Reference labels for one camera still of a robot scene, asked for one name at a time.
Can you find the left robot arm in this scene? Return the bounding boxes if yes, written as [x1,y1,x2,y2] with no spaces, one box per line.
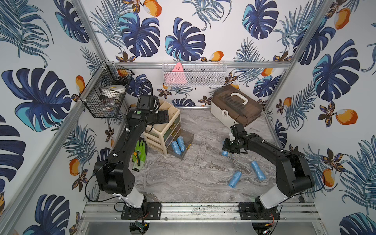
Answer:
[93,95,169,209]

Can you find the green black work glove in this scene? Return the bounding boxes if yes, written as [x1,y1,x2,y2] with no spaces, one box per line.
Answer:
[132,137,148,172]

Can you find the beige drawer organizer cabinet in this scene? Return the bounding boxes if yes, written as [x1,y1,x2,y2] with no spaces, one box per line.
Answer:
[143,101,181,155]

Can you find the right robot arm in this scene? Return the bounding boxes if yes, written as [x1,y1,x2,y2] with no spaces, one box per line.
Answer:
[223,124,314,212]

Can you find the blue bag roll two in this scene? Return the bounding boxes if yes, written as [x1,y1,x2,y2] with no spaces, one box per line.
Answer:
[228,171,242,189]

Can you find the white mesh wall basket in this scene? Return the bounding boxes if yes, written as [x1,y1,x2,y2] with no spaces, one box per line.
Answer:
[162,61,227,87]

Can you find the black wire wall basket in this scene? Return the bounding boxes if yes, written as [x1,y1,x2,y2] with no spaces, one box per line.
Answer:
[79,61,134,119]

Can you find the brown lid storage box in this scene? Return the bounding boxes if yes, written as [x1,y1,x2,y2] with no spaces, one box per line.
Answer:
[211,85,263,128]

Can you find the blue bag roll three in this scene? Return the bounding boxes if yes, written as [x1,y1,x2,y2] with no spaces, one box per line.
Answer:
[176,136,186,153]

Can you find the pink triangle item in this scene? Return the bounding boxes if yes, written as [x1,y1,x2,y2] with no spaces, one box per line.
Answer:
[165,62,187,85]

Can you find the blue bag roll five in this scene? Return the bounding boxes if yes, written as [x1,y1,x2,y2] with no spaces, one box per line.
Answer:
[251,161,266,181]

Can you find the transparent bottom drawer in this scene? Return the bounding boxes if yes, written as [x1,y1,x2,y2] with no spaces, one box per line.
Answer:
[167,129,194,160]

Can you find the blue bag roll one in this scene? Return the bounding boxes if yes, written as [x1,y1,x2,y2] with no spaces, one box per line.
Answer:
[171,141,182,155]

